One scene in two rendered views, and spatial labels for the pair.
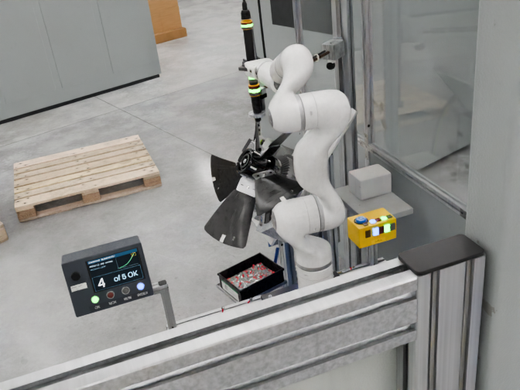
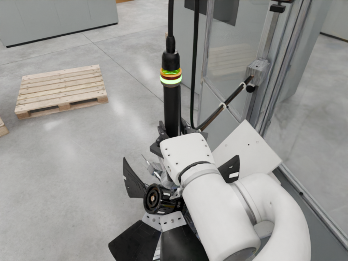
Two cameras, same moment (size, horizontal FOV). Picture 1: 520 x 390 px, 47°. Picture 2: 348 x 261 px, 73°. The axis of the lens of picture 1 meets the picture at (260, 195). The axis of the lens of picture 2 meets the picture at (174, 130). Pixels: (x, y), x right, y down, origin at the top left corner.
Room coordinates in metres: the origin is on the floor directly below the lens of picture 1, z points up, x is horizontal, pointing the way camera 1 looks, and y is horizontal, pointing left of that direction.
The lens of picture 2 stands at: (1.79, -0.02, 2.04)
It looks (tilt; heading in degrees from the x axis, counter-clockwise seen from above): 42 degrees down; 358
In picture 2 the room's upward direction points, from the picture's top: straight up
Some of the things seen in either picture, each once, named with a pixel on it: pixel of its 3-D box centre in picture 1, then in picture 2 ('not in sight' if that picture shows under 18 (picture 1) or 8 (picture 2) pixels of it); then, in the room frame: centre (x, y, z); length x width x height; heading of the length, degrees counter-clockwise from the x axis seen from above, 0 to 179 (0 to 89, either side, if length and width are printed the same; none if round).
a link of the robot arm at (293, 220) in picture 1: (302, 232); not in sight; (1.63, -0.12, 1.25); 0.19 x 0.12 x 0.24; 98
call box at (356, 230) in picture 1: (371, 229); not in sight; (1.96, -0.41, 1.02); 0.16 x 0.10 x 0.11; 107
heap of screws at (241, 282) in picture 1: (251, 280); not in sight; (1.98, 0.08, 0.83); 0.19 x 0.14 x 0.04; 123
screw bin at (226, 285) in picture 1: (251, 278); not in sight; (1.98, 0.08, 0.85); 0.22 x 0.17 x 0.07; 123
